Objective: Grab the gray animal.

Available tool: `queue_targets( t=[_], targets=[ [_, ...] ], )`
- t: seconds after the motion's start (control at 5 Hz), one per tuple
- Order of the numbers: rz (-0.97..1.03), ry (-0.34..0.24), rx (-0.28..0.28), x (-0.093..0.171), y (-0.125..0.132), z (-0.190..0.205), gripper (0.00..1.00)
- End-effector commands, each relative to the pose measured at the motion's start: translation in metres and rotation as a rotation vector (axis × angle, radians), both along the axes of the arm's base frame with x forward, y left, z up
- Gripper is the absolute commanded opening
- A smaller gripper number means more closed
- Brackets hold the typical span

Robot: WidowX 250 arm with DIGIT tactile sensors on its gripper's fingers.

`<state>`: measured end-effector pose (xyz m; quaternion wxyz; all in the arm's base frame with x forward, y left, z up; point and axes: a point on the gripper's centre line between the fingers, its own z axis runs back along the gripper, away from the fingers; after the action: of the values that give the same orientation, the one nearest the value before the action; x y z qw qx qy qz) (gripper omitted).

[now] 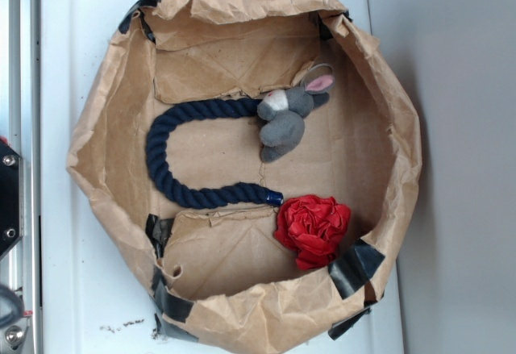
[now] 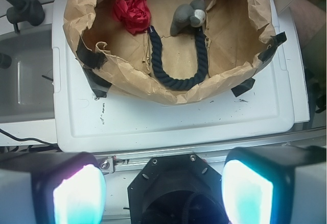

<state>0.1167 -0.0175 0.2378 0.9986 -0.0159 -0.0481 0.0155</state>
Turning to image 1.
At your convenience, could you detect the gray plush bunny toy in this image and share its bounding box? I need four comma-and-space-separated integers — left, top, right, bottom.
257, 73, 335, 163

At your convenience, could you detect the crumpled red paper ball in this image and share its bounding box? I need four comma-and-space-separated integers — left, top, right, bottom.
274, 195, 352, 270

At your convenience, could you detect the brown paper bag tray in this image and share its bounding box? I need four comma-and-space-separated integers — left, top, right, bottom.
67, 0, 422, 353

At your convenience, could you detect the white plastic tray base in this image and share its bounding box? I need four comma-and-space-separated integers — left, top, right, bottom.
35, 0, 406, 354

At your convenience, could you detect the navy blue twisted rope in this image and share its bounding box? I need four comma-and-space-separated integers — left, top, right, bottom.
145, 96, 285, 210

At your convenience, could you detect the black bracket plate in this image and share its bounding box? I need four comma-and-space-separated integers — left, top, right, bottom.
0, 136, 23, 259

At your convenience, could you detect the metal frame rail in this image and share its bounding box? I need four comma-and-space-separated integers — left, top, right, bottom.
1, 0, 43, 353

